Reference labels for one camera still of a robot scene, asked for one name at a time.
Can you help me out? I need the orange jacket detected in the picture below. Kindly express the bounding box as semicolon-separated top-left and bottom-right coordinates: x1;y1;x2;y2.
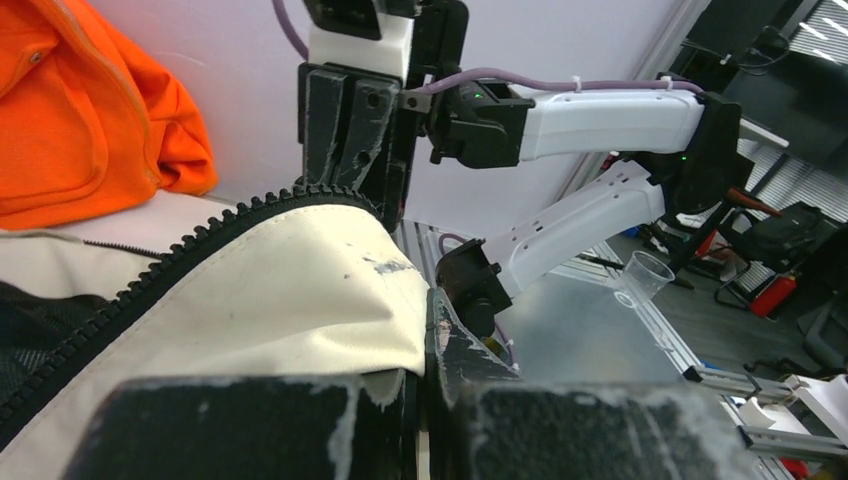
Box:
1;1;218;230

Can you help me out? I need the beige zip jacket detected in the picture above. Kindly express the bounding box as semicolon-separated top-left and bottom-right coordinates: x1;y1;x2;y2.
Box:
1;186;428;479

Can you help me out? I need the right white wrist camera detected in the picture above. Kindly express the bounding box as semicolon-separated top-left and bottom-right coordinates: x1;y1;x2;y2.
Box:
304;0;421;80

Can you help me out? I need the clear plastic cup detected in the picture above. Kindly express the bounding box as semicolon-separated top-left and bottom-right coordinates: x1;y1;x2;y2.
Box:
611;251;676;309

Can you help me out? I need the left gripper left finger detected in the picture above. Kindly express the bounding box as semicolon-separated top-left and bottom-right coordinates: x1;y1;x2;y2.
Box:
62;370;417;479

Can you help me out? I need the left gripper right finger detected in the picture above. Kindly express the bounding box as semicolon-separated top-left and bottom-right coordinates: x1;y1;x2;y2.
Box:
423;288;758;479

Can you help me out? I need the red fire extinguisher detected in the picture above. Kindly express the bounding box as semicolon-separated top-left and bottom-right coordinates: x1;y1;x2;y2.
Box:
750;273;797;318

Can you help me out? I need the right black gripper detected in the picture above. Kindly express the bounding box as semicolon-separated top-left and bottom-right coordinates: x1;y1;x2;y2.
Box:
298;1;469;232

